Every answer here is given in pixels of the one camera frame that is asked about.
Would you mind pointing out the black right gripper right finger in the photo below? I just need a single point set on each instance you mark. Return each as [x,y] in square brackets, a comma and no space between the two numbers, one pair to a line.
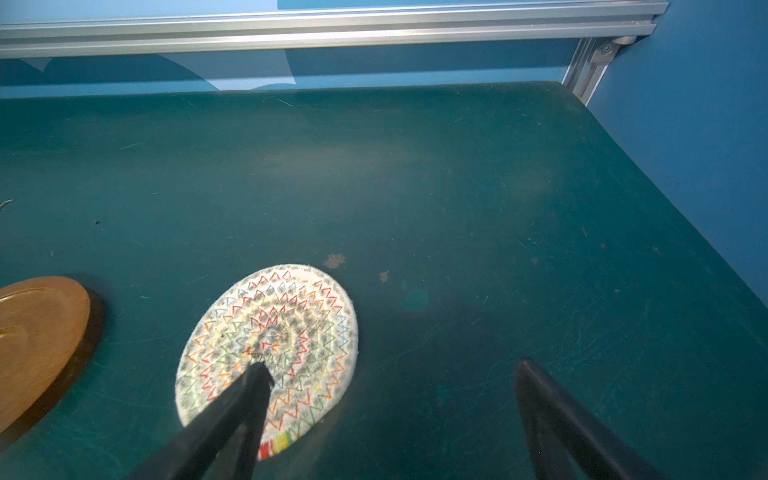
[559,430]

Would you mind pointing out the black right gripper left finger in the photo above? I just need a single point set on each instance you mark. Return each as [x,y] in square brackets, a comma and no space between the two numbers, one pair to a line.
[225,437]

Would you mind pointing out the multicolour woven round coaster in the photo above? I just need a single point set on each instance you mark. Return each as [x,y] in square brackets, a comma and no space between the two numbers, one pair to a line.
[298,322]

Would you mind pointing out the brown wooden round coaster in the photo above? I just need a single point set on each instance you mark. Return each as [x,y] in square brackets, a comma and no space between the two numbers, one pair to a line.
[50,329]

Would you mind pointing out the aluminium right frame post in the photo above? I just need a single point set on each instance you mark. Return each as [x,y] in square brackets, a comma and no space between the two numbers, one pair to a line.
[589,64]

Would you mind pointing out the aluminium back frame rail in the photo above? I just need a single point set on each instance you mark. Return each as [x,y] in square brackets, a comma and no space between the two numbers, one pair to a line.
[321,28]

